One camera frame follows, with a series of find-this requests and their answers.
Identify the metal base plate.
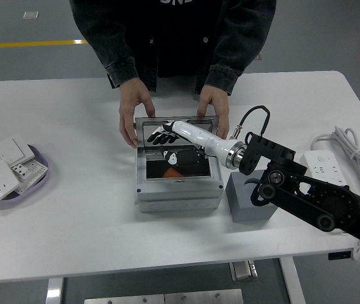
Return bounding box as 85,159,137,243
84,288,244,304

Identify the grey metal under-table bracket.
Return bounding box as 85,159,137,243
229,260,259,282

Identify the grey plastic enclosure box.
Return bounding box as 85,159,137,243
134,147,225,213

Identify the grey cube with round hole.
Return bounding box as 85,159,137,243
225,169,278,224

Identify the small white socket insert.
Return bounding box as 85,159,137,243
11,163,31,182

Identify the white and black robot right hand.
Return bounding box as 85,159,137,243
146,120,243,168

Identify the yellow floor tape line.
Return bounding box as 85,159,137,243
0,39,89,50

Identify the white perforated socket backplate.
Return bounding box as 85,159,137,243
15,157,48,194

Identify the white wall switch plate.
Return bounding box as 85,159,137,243
0,138,37,165

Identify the person's left hand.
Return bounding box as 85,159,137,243
196,85,231,140

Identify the purple plastic tray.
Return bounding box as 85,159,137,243
0,144,51,201

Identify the orange cylinder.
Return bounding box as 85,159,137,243
162,167,184,179

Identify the person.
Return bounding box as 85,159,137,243
68,0,278,96

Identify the black table control box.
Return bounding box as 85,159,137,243
328,251,354,260

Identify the person's right hand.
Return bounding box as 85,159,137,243
119,77,156,149

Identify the white table leg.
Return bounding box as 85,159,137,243
279,256,306,304
45,277,64,304

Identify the white power cord with plug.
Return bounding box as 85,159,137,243
309,125,360,265

